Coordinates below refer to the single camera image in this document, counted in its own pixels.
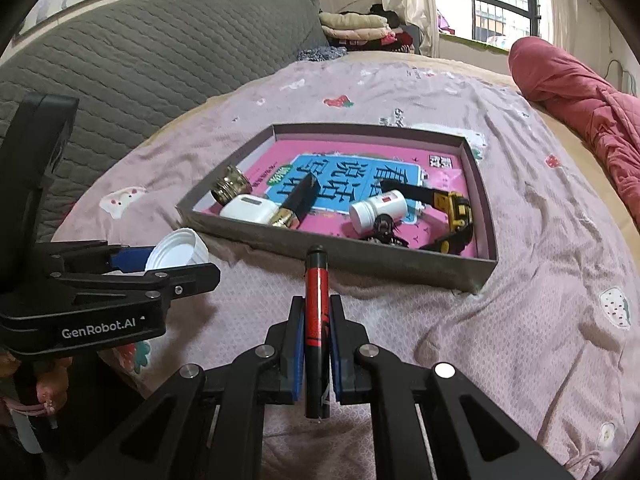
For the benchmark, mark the red quilted blanket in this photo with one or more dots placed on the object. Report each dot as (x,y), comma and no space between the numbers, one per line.
(560,80)

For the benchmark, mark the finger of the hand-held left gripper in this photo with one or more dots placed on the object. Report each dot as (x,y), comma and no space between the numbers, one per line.
(190,280)
(130,258)

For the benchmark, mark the red and black marker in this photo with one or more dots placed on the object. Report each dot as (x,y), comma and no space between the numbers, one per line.
(316,300)

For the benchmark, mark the white earbuds case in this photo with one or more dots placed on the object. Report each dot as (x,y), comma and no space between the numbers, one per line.
(247,208)

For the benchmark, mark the dark blue knitted cloth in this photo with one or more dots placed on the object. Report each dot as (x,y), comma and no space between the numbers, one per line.
(320,54)

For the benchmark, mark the white plastic lid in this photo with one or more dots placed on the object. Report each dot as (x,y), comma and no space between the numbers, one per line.
(175,252)

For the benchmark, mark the pink and blue book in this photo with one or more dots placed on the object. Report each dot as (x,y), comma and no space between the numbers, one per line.
(340,180)

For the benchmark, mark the grey quilted sofa cover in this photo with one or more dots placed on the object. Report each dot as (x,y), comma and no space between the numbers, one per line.
(150,60)

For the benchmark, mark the small black clip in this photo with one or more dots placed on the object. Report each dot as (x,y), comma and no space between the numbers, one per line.
(385,225)

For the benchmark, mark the threaded metal cap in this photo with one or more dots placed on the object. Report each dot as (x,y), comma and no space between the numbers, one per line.
(232,182)

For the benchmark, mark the white pill bottle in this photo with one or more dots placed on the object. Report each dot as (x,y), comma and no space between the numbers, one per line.
(380,210)

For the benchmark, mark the pink clothing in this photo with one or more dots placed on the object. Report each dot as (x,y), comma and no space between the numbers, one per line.
(30,385)

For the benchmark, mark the pile of folded clothes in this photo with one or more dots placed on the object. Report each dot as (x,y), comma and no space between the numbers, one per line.
(355,22)

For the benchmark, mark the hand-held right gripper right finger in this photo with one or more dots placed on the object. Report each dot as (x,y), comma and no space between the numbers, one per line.
(336,350)

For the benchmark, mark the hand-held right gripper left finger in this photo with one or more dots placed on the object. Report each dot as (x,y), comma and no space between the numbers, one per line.
(298,350)

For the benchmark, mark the black lipstick tube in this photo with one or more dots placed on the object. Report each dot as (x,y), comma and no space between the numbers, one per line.
(300,197)

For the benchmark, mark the pink printed bedsheet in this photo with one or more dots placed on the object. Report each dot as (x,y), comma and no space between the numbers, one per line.
(525,285)

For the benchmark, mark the grey cardboard box tray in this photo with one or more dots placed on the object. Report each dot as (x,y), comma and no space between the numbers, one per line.
(390,265)

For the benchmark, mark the yellow and black watch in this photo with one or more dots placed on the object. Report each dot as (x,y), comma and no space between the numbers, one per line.
(455,210)

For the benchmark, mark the white curtain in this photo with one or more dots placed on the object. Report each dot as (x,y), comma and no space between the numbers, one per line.
(405,0)

